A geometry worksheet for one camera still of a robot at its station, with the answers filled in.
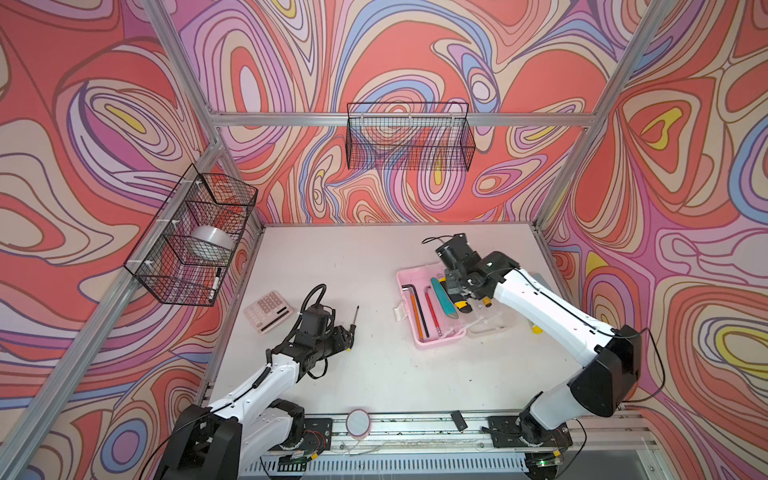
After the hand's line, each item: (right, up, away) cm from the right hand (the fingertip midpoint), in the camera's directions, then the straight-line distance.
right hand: (467, 284), depth 81 cm
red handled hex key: (-7, -10, +14) cm, 19 cm away
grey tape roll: (-65, +13, -8) cm, 67 cm away
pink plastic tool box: (+7, -10, +1) cm, 12 cm away
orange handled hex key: (-13, -11, +14) cm, 22 cm away
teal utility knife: (-4, -6, +8) cm, 11 cm away
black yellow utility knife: (0, -6, +7) cm, 9 cm away
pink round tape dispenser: (-29, -32, -11) cm, 45 cm away
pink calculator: (-60, -10, +12) cm, 62 cm away
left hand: (-33, -16, +6) cm, 37 cm away
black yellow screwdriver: (-33, -15, +10) cm, 37 cm away
